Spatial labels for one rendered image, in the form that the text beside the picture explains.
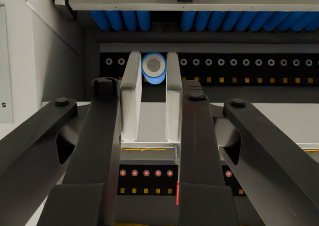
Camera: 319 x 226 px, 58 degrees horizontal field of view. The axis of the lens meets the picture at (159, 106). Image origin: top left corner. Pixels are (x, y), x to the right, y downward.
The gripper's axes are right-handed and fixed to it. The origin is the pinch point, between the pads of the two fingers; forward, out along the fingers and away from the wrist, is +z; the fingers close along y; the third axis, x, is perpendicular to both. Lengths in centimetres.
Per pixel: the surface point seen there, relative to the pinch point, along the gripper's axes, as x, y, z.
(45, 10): 2.5, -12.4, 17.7
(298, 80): -9.0, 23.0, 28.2
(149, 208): -33.6, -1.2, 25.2
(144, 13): 1.7, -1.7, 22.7
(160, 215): -35.1, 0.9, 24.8
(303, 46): -4.1, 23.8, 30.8
